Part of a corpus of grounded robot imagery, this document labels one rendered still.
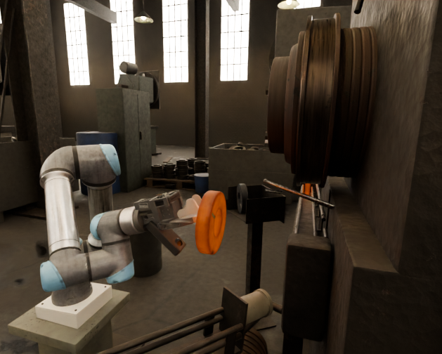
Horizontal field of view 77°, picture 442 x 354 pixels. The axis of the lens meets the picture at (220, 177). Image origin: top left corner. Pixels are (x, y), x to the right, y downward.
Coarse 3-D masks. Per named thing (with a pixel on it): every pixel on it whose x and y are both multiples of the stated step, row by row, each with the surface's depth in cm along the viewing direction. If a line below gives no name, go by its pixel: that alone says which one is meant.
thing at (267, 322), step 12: (228, 192) 153; (252, 192) 158; (264, 192) 155; (228, 204) 155; (252, 204) 130; (264, 204) 132; (276, 204) 134; (240, 216) 141; (252, 216) 131; (264, 216) 133; (276, 216) 135; (252, 228) 141; (252, 240) 143; (252, 252) 144; (252, 264) 145; (252, 276) 147; (252, 288) 148; (264, 324) 149
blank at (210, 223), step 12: (216, 192) 68; (204, 204) 64; (216, 204) 66; (204, 216) 63; (216, 216) 73; (204, 228) 62; (216, 228) 72; (204, 240) 63; (216, 240) 69; (204, 252) 66
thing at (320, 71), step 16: (320, 32) 64; (304, 48) 61; (320, 48) 62; (304, 64) 61; (320, 64) 61; (304, 80) 60; (320, 80) 60; (304, 96) 60; (320, 96) 60; (304, 112) 62; (320, 112) 61; (304, 128) 63; (320, 128) 62; (304, 144) 65; (320, 144) 64; (304, 160) 68; (320, 160) 67; (304, 176) 74; (320, 176) 72
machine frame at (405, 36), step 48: (384, 0) 57; (432, 0) 33; (384, 48) 54; (432, 48) 33; (384, 96) 52; (432, 96) 34; (384, 144) 49; (432, 144) 34; (336, 192) 81; (384, 192) 47; (432, 192) 35; (336, 240) 61; (384, 240) 45; (432, 240) 36; (336, 288) 55; (384, 288) 39; (432, 288) 37; (336, 336) 50; (384, 336) 40; (432, 336) 38
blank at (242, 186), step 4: (240, 184) 145; (244, 184) 145; (240, 188) 142; (244, 188) 142; (240, 192) 142; (244, 192) 140; (240, 196) 143; (244, 196) 140; (240, 200) 143; (244, 200) 140; (240, 204) 143; (244, 204) 140; (240, 208) 144; (244, 208) 141; (240, 212) 144; (244, 212) 144
